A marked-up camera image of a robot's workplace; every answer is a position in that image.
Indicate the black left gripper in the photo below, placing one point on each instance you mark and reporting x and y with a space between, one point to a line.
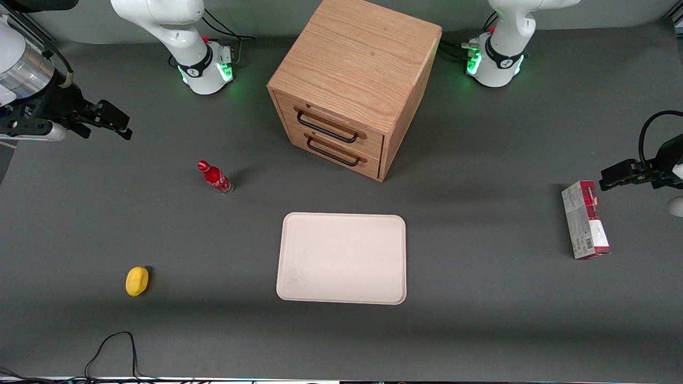
663 166

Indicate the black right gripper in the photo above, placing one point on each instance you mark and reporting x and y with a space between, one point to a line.
60 104

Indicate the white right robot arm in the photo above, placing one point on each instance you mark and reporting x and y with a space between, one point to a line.
160 21

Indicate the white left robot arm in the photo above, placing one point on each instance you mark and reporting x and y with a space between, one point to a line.
504 53

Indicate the wooden two-drawer cabinet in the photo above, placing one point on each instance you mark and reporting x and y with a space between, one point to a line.
363 58

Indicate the red and grey carton box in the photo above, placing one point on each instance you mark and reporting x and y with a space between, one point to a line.
584 221

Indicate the red cola bottle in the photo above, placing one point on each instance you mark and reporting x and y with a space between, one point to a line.
214 177

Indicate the yellow lemon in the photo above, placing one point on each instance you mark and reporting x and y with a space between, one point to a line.
136 281

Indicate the beige rectangular tray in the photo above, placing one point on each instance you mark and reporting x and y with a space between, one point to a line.
341 258

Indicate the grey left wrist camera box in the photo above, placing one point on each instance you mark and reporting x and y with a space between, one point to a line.
677 206

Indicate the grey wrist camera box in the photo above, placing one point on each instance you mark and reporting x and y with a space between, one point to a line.
37 132
677 206

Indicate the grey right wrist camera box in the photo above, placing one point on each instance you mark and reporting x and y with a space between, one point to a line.
37 132

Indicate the aluminium frame rail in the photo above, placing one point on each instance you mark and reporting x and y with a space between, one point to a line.
29 24

